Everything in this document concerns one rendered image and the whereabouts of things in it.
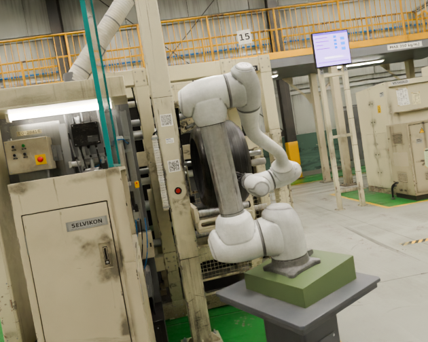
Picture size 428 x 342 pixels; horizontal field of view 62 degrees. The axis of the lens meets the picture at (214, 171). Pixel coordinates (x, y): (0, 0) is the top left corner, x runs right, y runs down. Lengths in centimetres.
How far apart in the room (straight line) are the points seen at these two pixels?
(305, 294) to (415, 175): 515
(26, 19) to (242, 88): 1203
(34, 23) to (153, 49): 1081
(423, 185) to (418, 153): 52
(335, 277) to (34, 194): 119
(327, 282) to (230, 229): 42
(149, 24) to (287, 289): 173
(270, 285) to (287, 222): 26
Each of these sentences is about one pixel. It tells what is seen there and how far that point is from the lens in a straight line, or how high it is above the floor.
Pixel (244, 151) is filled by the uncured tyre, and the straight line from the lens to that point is 213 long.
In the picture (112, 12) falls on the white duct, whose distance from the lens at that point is 272.
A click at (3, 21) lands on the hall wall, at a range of 1339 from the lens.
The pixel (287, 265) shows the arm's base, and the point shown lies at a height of 76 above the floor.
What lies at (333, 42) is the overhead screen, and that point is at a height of 269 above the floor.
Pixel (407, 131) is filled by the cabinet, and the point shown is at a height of 110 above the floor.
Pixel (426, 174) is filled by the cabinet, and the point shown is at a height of 39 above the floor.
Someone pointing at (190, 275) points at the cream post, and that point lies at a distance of 237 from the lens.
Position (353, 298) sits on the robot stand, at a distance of 151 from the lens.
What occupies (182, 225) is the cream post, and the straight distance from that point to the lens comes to 228.
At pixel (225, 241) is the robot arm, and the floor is 91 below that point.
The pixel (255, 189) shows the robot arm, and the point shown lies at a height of 106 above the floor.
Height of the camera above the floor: 126
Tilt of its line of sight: 3 degrees down
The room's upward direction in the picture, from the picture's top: 9 degrees counter-clockwise
